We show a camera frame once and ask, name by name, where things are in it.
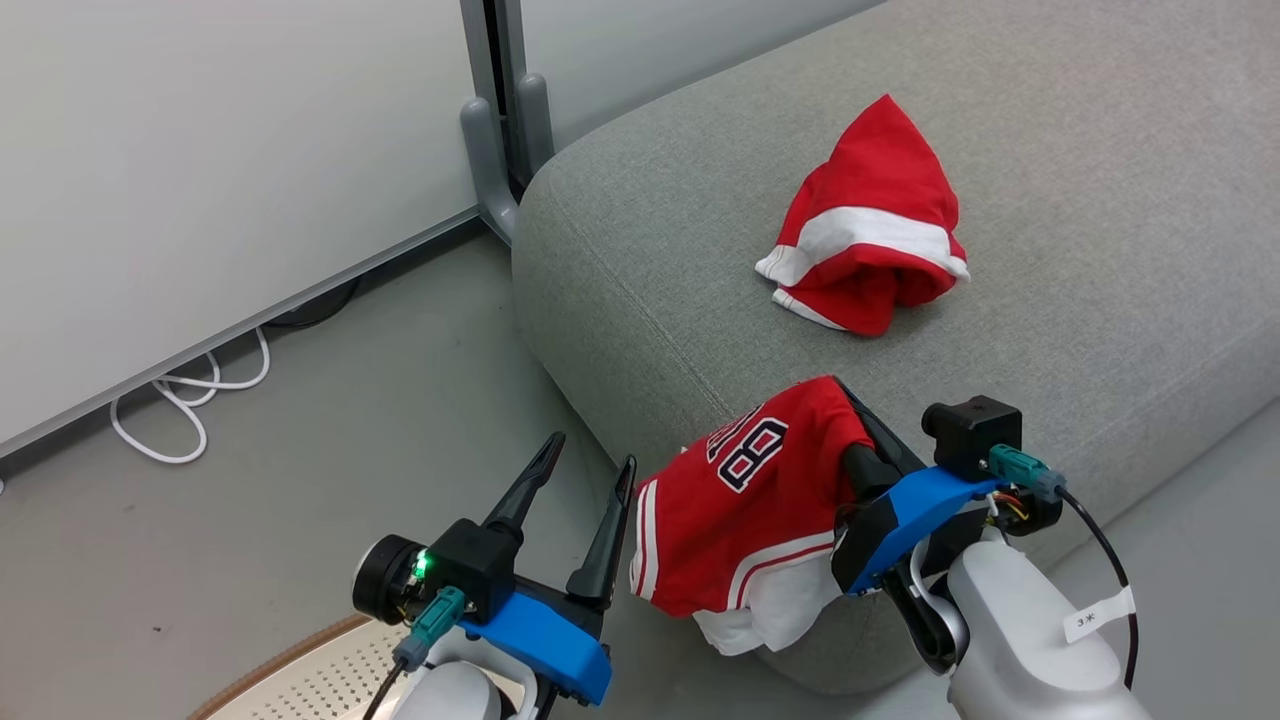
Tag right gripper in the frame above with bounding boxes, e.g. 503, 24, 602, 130
832, 379, 1064, 599

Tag grey fabric sofa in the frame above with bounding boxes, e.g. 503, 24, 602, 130
512, 0, 1280, 697

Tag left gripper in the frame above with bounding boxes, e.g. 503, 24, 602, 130
352, 432, 638, 707

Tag white floor cable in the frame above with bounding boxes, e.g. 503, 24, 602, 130
109, 327, 272, 465

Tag white perforated laundry basket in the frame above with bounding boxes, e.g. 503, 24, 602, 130
188, 613, 546, 720

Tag black cable with white tag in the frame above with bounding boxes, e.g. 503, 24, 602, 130
988, 444, 1142, 693

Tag red jersey with number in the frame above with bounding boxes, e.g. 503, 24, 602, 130
629, 375, 877, 657

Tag black cable with teal plug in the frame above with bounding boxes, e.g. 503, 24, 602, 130
360, 587, 468, 720

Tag black floor cable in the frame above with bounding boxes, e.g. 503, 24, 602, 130
262, 278, 363, 333

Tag red shorts with white band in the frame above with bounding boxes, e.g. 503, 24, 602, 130
755, 93, 971, 338

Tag grey metal partition post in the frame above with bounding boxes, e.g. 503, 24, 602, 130
459, 0, 557, 247

